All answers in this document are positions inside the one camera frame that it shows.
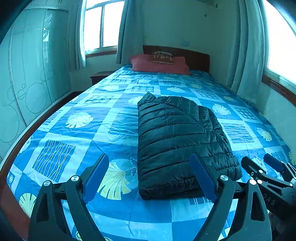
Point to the right window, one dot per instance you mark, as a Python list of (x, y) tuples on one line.
[(279, 70)]

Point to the red pillow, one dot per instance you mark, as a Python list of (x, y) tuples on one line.
[(142, 63)]

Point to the black quilted puffer jacket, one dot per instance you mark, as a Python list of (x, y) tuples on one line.
[(170, 130)]

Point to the dark wooden headboard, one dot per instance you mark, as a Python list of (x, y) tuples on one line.
[(195, 60)]

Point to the red wooden bed frame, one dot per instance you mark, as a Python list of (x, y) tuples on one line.
[(14, 221)]

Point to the left window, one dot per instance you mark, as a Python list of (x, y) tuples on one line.
[(101, 26)]

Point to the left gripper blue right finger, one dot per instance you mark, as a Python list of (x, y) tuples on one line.
[(206, 178)]

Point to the white sliding wardrobe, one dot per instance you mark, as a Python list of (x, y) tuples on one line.
[(33, 69)]

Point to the window curtain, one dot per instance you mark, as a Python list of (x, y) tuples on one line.
[(75, 49), (131, 32), (250, 50)]

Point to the small brown embroidered cushion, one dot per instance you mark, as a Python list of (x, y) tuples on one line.
[(161, 57)]

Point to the window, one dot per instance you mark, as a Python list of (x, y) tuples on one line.
[(101, 26), (279, 70)]

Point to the wooden nightstand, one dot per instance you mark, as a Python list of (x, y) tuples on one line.
[(97, 77)]

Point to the blue patterned bedspread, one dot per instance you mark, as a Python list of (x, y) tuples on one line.
[(103, 119)]

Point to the left window right curtain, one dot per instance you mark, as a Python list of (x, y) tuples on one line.
[(131, 32)]

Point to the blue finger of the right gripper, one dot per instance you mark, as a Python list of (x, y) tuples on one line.
[(273, 162), (251, 167)]

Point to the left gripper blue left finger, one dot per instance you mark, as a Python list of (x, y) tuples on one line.
[(92, 177)]

